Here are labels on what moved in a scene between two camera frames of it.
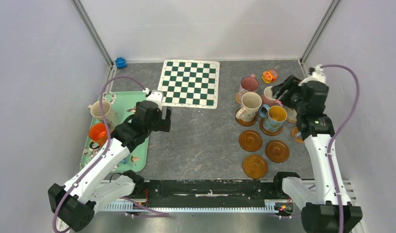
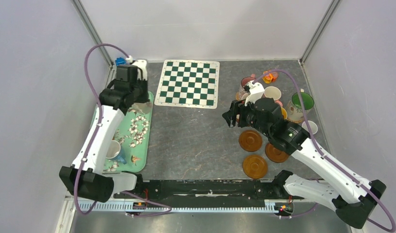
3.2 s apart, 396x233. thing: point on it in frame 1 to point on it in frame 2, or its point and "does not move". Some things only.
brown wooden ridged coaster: (277, 151) does not move
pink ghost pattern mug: (248, 84) does not move
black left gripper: (165, 123) to (144, 98)
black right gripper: (288, 91) to (239, 113)
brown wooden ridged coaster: (255, 166) does not move
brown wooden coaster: (250, 140) does not move
